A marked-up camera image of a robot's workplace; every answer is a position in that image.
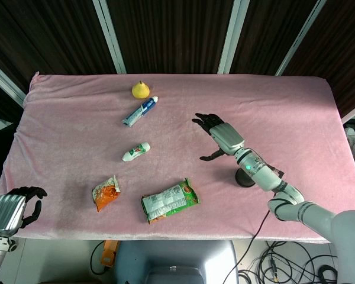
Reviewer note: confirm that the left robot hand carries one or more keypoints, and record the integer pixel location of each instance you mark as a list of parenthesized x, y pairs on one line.
[(6, 214)]

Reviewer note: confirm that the yellow pear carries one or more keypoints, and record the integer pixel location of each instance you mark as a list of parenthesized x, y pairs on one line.
[(141, 90)]

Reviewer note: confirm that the orange snack bag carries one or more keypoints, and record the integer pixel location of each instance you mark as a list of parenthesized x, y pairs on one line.
[(105, 196)]

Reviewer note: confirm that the pink plush table cloth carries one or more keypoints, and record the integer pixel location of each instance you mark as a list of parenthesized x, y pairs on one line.
[(195, 97)]

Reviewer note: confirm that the green snack bag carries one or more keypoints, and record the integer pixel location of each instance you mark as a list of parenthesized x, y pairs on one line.
[(168, 201)]

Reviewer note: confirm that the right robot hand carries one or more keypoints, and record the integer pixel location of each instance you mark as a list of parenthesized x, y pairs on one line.
[(227, 137)]

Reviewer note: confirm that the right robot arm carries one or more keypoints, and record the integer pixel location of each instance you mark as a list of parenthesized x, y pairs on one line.
[(263, 174)]

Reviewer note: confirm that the grey robot torso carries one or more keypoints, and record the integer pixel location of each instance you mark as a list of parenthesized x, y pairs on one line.
[(177, 260)]

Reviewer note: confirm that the white bottle green red label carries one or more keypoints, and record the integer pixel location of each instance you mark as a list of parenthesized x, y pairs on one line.
[(136, 151)]

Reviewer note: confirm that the blue white toothpaste tube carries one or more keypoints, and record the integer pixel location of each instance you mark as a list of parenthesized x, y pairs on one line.
[(140, 112)]

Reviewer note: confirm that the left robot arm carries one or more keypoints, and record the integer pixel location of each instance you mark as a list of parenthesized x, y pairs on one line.
[(0, 245)]

